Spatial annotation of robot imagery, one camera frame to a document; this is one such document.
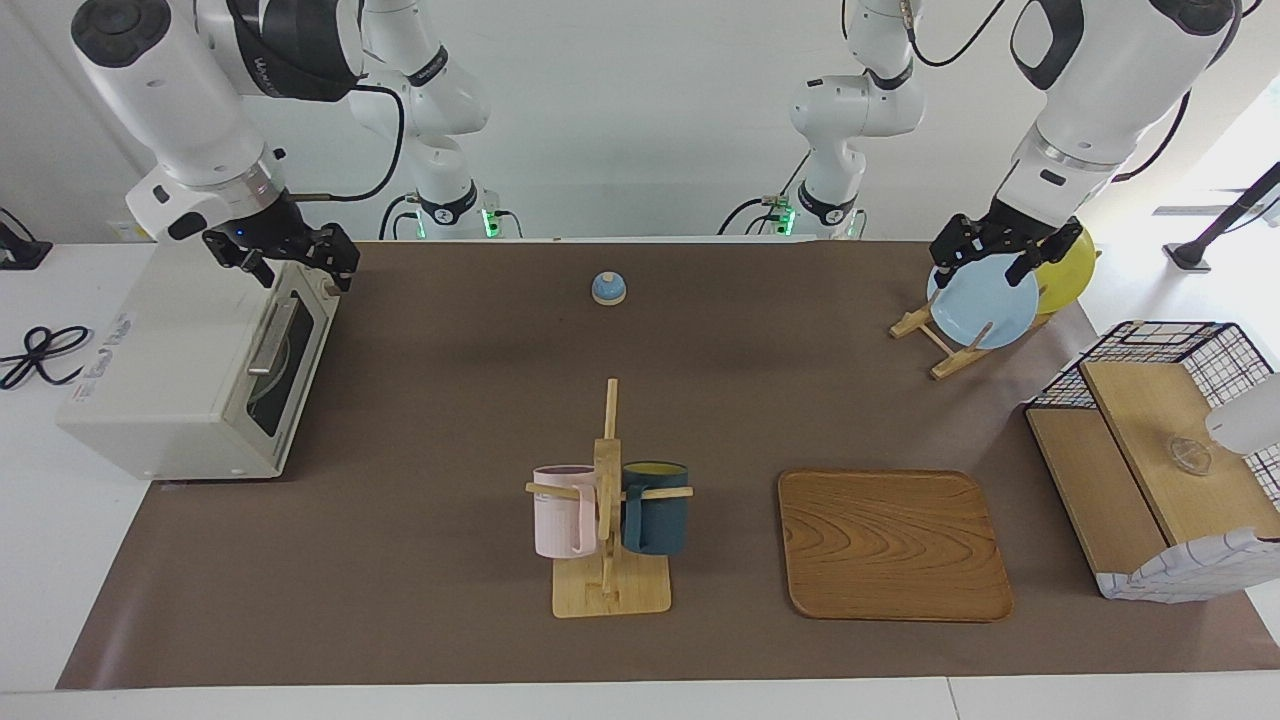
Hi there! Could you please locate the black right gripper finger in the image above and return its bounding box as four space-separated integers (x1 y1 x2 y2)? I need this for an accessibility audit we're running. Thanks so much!
202 234 277 290
299 224 362 294

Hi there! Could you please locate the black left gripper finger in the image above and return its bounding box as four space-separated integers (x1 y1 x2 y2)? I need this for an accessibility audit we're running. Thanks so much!
1004 221 1087 289
929 214 987 274

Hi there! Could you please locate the white toaster oven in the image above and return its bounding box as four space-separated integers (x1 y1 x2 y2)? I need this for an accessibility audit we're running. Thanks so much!
57 240 342 482

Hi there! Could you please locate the yellow plate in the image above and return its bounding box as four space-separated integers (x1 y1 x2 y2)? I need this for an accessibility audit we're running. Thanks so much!
1034 227 1098 316

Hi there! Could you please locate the light blue plate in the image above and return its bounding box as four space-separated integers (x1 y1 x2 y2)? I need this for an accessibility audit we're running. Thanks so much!
927 252 1041 351

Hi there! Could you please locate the wooden plate rack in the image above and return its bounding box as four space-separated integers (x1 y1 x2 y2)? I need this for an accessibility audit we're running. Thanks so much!
889 250 1103 382

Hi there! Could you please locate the black angled stand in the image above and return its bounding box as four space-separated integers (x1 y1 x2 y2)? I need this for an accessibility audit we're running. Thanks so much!
1163 162 1280 273

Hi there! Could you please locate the brown table mat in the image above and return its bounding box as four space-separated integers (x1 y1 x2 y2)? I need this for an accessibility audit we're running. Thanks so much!
57 240 1280 691

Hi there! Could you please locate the black clamp base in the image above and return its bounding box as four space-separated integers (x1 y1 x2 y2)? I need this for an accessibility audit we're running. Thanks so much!
0 207 54 271

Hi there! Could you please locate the small clear glass dish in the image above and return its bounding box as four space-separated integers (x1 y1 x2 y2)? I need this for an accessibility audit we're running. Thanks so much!
1165 435 1214 477

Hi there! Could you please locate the white rounded cylinder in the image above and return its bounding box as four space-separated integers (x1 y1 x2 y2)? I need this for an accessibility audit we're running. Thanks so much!
1204 373 1280 457

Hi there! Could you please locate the wooden serving tray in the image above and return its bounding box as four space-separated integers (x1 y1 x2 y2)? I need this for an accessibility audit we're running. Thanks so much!
777 469 1015 623

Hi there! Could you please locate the pink mug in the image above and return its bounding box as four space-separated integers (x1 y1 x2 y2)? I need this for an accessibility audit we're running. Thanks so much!
531 465 602 560

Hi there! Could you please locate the white checkered cloth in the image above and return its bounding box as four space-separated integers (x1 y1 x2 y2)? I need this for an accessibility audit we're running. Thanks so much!
1094 527 1280 604

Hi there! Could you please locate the dark teal mug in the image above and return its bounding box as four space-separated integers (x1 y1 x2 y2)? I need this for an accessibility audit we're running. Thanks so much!
619 461 691 557

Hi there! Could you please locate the wooden mug tree stand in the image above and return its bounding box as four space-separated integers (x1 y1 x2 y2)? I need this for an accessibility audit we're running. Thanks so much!
525 377 695 619

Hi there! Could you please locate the black wire basket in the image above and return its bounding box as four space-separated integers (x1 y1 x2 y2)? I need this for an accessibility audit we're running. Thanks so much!
1028 320 1280 506

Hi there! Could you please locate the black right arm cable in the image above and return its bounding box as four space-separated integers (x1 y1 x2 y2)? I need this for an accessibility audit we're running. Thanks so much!
298 83 407 202

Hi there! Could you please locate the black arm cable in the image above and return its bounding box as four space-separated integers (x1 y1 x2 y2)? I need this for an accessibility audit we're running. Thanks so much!
298 83 407 202
900 0 1251 184

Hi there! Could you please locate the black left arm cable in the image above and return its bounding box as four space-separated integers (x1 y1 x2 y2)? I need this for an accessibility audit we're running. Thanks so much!
900 0 1251 184

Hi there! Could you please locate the black coiled cable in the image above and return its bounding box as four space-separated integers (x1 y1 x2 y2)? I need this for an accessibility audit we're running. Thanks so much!
0 325 94 392

